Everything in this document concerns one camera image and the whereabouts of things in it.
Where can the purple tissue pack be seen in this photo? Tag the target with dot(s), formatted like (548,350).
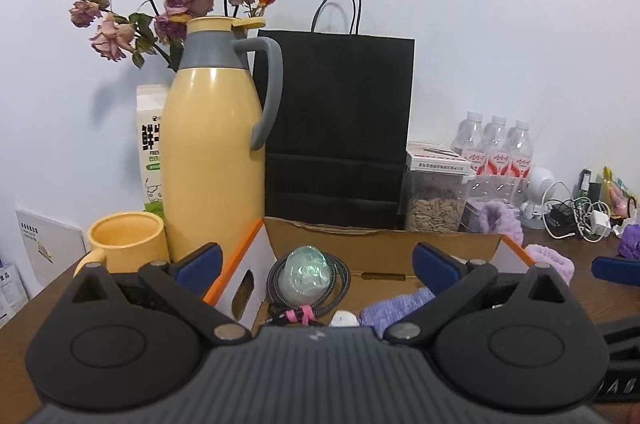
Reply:
(631,241)

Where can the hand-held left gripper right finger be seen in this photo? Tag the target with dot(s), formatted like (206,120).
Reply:
(435,271)

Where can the small white item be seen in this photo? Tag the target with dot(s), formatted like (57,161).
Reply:
(345,319)

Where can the clear seed container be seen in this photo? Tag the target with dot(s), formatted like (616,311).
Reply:
(432,209)

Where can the stack of printed papers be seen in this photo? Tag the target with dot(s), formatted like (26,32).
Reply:
(10,294)

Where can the white charger plug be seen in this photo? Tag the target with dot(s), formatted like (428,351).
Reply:
(600,223)

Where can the clear greenish ball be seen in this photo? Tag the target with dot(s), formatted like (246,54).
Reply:
(305,276)

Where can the small black box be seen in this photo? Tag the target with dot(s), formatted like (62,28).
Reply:
(594,193)

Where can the clear water bottle red label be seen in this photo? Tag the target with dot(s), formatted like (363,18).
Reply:
(471,144)
(497,149)
(520,154)

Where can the yellow mug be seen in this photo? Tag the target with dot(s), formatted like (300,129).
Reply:
(135,249)

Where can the small white fan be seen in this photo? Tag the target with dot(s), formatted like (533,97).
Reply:
(539,184)

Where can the purple knit cloth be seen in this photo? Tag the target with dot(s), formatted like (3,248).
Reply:
(390,309)

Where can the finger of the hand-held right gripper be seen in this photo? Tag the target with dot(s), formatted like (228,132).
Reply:
(617,271)

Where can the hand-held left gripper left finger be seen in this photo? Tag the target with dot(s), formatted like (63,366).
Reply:
(200,265)

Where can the colourful snack packet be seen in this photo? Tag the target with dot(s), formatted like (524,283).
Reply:
(617,194)

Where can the black power adapter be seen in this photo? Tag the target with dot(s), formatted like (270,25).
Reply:
(560,216)

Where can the black paper bag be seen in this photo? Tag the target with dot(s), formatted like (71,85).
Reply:
(340,114)

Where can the orange cardboard box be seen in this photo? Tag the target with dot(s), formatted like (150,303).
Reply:
(380,249)

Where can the white green milk carton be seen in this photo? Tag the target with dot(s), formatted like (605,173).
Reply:
(150,144)

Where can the white flat box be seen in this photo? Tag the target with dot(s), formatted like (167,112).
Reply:
(437,156)

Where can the white booklet leaning on wall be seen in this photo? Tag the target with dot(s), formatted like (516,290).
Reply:
(50,249)

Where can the yellow thermos jug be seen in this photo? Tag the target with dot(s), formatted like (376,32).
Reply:
(210,144)

